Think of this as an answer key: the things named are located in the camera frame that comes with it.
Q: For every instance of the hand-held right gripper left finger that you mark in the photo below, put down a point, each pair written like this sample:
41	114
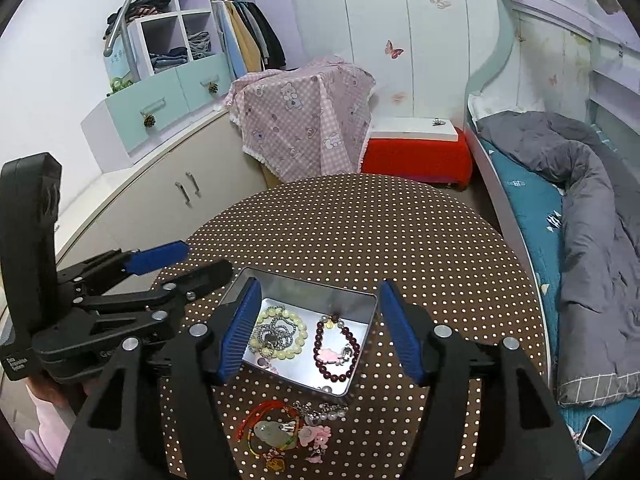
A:
240	330

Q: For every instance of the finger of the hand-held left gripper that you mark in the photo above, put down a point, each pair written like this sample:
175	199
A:
155	257
205	277

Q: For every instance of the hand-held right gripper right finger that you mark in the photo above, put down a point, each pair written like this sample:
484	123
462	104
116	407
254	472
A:
400	330

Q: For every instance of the rectangular metal tin box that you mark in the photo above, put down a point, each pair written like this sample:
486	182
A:
310	300

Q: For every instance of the person's left forearm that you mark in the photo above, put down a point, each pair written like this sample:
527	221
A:
47	435

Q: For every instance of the person's left hand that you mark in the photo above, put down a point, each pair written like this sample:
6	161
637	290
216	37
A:
55	392

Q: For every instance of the cream low cabinet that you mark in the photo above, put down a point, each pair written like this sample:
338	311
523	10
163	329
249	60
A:
150	195

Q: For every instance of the round table polka-dot cloth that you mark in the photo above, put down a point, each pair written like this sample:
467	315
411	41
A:
350	230

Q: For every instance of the pink charm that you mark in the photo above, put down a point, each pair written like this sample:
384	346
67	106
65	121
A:
316	437

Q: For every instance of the orange knot charm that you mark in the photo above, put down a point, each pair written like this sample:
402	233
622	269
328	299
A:
274	462

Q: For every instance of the lilac shelf unit mint drawers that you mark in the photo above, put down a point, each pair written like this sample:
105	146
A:
135	110

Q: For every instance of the green ornament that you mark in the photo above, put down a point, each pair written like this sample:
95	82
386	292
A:
120	85

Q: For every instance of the teal bed sheet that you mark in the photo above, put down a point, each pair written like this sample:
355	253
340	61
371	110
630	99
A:
530	200

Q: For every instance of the pink bear print cloth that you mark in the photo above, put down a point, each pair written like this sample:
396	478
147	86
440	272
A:
300	110

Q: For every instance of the mint storage box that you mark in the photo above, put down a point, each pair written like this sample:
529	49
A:
116	65

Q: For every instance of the folded blue jeans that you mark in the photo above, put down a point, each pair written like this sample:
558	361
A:
170	57

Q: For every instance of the white board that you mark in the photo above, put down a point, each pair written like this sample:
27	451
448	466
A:
410	129

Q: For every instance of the black hair clip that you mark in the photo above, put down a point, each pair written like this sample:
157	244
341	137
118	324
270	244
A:
439	121

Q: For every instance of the folded grey clothes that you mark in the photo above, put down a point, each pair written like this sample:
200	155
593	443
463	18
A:
200	45

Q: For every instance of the white smartphone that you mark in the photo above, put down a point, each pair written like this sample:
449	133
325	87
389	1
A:
595	435

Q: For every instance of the grey duvet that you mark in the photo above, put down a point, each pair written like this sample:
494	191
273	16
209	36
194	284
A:
600	220

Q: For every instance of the row of hanging clothes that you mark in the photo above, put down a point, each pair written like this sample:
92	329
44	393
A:
250	40

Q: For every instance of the pile of dark clothes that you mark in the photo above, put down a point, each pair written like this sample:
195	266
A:
140	10

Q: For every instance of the pink butterfly sticker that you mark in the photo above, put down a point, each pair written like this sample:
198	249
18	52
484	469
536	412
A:
393	49

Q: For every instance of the white wardrobe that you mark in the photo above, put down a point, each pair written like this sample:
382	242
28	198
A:
350	10

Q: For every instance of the curved metal rail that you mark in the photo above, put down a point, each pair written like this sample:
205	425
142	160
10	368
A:
125	7

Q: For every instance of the mint bunk bed frame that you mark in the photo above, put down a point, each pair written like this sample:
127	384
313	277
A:
500	40

